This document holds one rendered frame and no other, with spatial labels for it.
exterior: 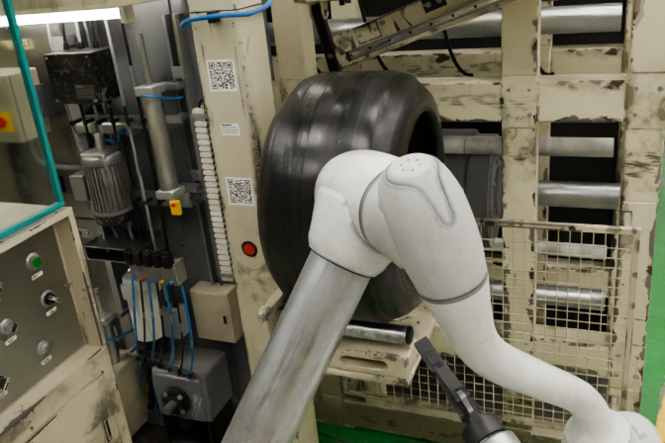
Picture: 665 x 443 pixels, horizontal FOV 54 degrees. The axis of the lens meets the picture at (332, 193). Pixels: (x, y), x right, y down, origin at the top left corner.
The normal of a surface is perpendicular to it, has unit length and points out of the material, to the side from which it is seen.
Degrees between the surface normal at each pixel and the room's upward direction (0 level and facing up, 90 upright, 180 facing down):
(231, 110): 90
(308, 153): 52
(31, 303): 90
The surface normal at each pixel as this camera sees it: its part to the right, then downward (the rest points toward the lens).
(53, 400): 0.93, 0.04
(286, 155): -0.35, -0.25
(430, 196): 0.14, 0.01
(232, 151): -0.36, 0.36
